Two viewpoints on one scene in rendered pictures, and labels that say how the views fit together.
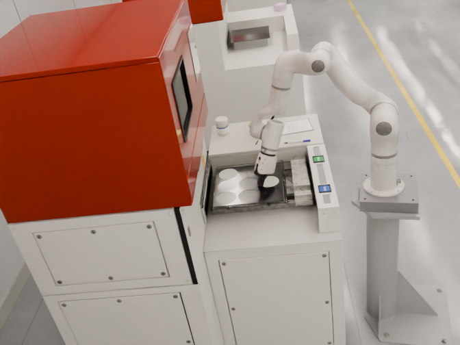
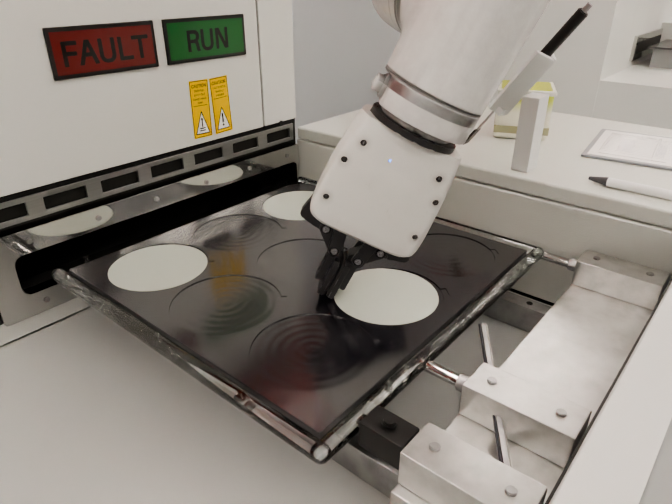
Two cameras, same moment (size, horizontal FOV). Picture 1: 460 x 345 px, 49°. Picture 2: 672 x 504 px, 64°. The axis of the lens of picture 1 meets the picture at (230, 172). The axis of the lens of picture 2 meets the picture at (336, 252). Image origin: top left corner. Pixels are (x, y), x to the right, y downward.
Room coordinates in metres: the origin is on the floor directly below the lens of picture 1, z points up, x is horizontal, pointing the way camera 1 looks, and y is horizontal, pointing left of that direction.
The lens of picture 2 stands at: (1.73, -0.38, 1.17)
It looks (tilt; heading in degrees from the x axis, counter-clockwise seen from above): 28 degrees down; 32
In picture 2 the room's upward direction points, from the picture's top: straight up
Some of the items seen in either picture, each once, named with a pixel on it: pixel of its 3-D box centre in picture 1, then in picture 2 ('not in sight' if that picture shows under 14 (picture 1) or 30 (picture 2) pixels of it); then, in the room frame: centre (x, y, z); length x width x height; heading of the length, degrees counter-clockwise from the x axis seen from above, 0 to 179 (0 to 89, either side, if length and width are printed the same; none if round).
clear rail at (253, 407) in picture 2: (248, 205); (160, 343); (1.96, -0.06, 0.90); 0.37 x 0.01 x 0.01; 83
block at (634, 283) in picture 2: (298, 159); (619, 277); (2.28, -0.37, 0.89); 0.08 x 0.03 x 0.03; 83
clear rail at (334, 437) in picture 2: (284, 180); (457, 326); (2.11, -0.26, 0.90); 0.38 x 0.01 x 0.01; 173
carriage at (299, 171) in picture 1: (300, 181); (554, 385); (2.12, -0.35, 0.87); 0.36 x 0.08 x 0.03; 173
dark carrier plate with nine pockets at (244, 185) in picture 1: (248, 183); (305, 261); (2.14, -0.08, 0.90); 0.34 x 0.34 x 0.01; 83
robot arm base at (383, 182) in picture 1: (383, 170); not in sight; (1.96, -0.71, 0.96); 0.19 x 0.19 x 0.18
